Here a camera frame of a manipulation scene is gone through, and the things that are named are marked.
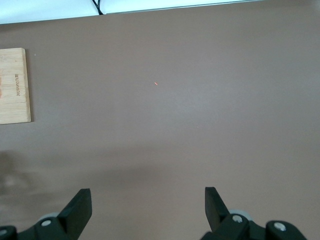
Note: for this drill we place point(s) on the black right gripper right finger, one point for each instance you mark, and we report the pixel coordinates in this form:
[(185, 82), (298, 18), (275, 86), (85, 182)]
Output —
[(215, 212)]

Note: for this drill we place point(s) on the brown table mat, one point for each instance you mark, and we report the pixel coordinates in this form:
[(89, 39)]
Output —
[(160, 125)]

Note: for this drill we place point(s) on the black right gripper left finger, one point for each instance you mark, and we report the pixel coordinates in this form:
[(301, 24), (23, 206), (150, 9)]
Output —
[(72, 217)]

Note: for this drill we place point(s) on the bamboo cutting board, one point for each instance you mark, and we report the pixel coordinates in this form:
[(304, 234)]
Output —
[(15, 87)]

